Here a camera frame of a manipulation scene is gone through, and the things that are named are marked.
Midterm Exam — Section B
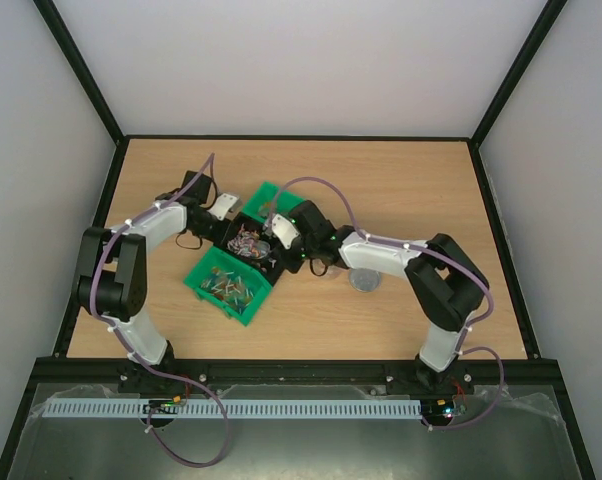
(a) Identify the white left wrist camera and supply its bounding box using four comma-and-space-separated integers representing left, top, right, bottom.
208, 193, 242, 221

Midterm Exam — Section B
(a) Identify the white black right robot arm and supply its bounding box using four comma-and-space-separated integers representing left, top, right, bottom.
265, 200, 495, 392

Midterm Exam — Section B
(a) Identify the black aluminium frame rail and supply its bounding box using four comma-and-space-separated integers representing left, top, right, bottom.
30, 355, 562, 396

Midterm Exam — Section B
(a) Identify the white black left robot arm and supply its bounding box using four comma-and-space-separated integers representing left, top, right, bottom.
72, 193, 240, 365

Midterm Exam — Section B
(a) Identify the silver metal jar lid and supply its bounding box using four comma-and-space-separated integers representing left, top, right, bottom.
348, 269, 382, 293

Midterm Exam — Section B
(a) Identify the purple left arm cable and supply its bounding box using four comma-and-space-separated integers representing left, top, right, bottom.
88, 152, 230, 468

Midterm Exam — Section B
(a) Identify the clear plastic candy jar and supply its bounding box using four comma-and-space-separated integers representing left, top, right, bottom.
320, 265, 348, 280

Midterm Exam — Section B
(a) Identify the light blue slotted cable duct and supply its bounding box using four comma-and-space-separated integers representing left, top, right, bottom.
42, 398, 422, 420

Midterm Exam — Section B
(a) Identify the left controller circuit board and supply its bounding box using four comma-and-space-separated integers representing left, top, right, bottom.
141, 395, 189, 415

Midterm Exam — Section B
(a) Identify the black bin with lollipops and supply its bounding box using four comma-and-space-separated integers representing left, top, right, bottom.
212, 213, 285, 286

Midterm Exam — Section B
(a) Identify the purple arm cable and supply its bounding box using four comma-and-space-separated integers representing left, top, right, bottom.
88, 152, 230, 468
265, 176, 507, 432

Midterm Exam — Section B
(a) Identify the silver metal scoop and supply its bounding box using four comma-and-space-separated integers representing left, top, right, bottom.
238, 238, 271, 260

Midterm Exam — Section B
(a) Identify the controller circuit board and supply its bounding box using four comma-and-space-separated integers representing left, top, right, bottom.
423, 394, 467, 418
141, 395, 189, 415

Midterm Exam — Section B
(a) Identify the right controller circuit board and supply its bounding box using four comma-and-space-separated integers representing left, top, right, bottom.
423, 394, 467, 418

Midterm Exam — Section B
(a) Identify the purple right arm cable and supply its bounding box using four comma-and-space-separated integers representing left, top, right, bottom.
265, 176, 507, 432

